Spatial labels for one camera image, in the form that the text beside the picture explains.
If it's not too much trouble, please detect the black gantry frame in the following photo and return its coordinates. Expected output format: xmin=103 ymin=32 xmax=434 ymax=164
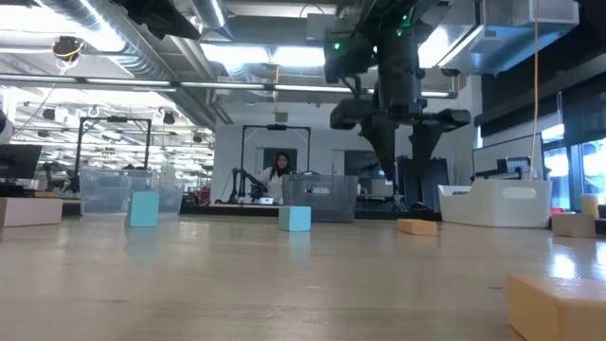
xmin=70 ymin=116 xmax=153 ymax=193
xmin=240 ymin=123 xmax=312 ymax=206

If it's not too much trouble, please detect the black monitor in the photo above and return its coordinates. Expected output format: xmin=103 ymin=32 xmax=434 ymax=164
xmin=0 ymin=143 xmax=44 ymax=181

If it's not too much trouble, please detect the dark cabinet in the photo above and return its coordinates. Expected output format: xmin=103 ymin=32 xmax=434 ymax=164
xmin=395 ymin=154 xmax=451 ymax=213

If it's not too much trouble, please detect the rectangular metal duct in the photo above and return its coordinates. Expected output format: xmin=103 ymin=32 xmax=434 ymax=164
xmin=437 ymin=0 xmax=581 ymax=77

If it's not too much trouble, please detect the teal block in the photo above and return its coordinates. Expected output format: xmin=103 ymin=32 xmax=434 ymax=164
xmin=277 ymin=205 xmax=312 ymax=233
xmin=125 ymin=190 xmax=161 ymax=228

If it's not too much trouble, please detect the yellow cup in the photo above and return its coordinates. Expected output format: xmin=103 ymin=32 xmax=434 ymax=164
xmin=580 ymin=193 xmax=600 ymax=220

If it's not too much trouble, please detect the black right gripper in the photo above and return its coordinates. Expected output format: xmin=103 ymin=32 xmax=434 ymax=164
xmin=330 ymin=87 xmax=472 ymax=181

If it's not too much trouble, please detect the pale pink block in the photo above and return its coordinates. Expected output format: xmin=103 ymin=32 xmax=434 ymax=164
xmin=550 ymin=212 xmax=597 ymax=240
xmin=0 ymin=197 xmax=64 ymax=228

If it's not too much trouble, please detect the black table frame rail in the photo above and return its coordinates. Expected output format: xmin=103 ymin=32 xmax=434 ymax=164
xmin=61 ymin=198 xmax=442 ymax=223

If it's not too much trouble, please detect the orange block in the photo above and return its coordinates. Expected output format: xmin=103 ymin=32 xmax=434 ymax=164
xmin=396 ymin=218 xmax=439 ymax=237
xmin=507 ymin=273 xmax=606 ymax=341

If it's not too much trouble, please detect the black ceiling cord reel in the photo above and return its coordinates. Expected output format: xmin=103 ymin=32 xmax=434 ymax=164
xmin=50 ymin=35 xmax=86 ymax=63

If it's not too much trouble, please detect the silver spiral duct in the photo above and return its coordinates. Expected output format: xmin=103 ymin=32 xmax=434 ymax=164
xmin=37 ymin=0 xmax=233 ymax=129

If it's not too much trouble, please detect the clear plastic bin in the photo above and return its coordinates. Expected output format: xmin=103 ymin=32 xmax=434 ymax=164
xmin=78 ymin=166 xmax=185 ymax=218

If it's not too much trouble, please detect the long ceiling light strip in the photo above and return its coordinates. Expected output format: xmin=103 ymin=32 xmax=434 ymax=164
xmin=0 ymin=73 xmax=459 ymax=100

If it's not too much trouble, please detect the white plastic bin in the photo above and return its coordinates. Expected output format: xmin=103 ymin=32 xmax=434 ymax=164
xmin=437 ymin=178 xmax=554 ymax=229

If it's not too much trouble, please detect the grey translucent bin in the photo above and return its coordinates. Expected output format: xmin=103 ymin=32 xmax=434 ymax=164
xmin=282 ymin=173 xmax=360 ymax=224

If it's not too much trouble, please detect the person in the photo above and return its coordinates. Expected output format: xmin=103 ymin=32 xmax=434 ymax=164
xmin=257 ymin=151 xmax=297 ymax=206

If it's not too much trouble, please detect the black desk device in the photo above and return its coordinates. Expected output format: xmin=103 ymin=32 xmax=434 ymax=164
xmin=472 ymin=155 xmax=534 ymax=182

